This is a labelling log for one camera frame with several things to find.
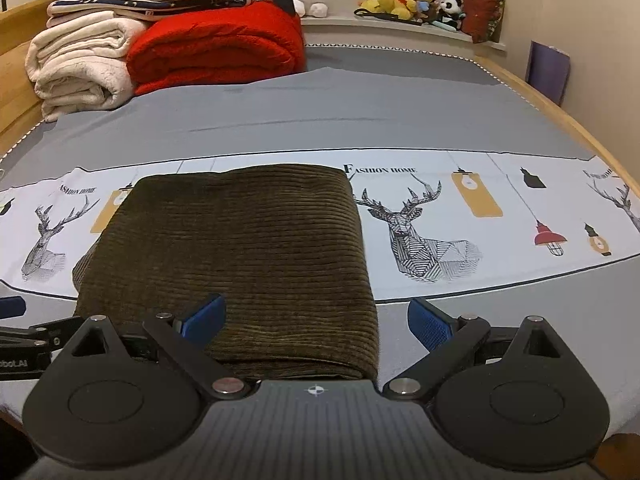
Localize navy trimmed folded quilt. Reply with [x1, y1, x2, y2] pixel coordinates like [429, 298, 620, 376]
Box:
[47, 0, 256, 23]

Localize red cushion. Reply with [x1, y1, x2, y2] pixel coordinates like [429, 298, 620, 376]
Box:
[460, 0, 505, 44]

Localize olive corduroy pants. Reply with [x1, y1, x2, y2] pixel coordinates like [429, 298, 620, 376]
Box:
[72, 162, 381, 381]

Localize red folded blanket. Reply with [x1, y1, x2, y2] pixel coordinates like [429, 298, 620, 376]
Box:
[126, 0, 307, 96]

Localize dark grey mattress cover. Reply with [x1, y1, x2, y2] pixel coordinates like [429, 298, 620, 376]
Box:
[305, 42, 493, 87]

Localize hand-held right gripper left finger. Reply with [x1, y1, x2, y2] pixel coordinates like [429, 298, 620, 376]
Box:
[52, 294, 248, 401]

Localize grey deer print bed sheet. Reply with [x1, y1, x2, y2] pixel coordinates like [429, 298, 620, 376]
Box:
[0, 66, 640, 426]

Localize cream folded blanket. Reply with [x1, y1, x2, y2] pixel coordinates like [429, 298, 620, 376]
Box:
[25, 12, 151, 122]

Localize purple board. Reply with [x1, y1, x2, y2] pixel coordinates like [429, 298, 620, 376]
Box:
[527, 40, 571, 107]

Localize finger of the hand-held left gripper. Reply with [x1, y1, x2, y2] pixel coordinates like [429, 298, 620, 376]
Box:
[0, 316, 83, 348]
[0, 296, 27, 320]

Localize black strap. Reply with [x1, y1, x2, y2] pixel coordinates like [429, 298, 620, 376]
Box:
[355, 9, 432, 26]

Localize white window sill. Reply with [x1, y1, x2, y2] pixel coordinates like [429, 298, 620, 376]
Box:
[300, 12, 507, 59]

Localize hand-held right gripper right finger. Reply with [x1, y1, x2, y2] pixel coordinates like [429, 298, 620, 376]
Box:
[382, 298, 576, 401]

